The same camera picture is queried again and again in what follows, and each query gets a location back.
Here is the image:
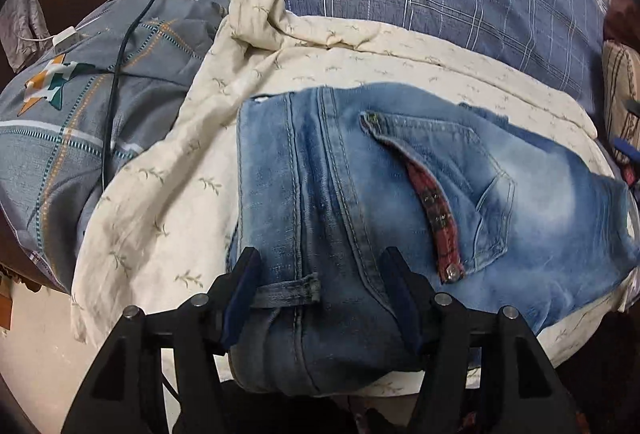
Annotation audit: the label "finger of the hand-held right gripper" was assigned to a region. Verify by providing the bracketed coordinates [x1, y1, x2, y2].
[613, 136, 640, 165]

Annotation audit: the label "cream leaf-print blanket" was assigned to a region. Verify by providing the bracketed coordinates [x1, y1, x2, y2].
[70, 0, 621, 397]

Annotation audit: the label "blue denim pants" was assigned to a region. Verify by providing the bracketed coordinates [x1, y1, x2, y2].
[227, 83, 640, 397]

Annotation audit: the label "striped cushion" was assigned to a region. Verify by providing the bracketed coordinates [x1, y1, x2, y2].
[601, 39, 640, 165]

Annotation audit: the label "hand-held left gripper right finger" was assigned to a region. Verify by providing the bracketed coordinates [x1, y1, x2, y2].
[380, 246, 593, 434]

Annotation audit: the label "white charger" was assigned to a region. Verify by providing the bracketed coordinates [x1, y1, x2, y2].
[52, 26, 83, 55]

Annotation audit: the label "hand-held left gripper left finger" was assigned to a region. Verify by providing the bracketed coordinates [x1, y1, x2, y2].
[60, 246, 263, 434]

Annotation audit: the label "pinkish grey cloth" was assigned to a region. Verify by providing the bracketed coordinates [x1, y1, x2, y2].
[0, 0, 53, 75]

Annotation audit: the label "black cable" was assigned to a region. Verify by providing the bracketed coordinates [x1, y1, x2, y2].
[100, 0, 166, 187]

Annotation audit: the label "grey patterned quilt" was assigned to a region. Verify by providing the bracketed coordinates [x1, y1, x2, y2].
[0, 0, 236, 295]

